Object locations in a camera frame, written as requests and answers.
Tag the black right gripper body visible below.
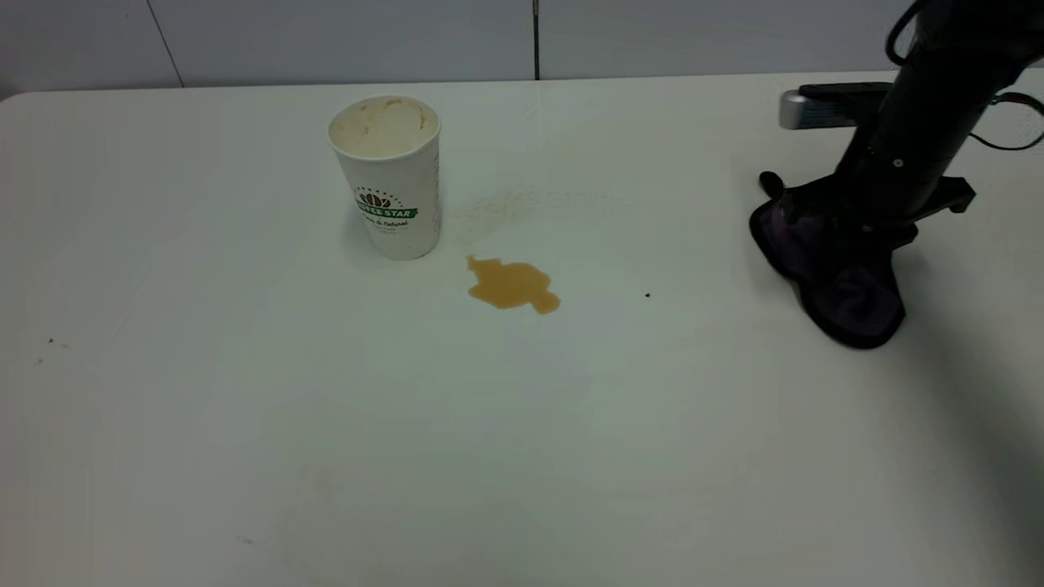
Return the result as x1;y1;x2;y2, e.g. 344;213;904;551
783;114;977;245

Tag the purple cloth with black trim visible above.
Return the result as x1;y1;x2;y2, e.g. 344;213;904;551
749;171;906;350

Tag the white paper coffee cup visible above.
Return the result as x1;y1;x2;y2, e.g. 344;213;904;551
327;95;444;262

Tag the brown coffee spill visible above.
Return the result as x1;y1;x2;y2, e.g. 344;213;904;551
467;254;561;315

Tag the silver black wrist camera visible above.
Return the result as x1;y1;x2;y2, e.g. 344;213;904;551
779;82;896;131

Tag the black cable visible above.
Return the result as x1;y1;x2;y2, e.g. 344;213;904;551
885;0;927;68
969;91;1044;152

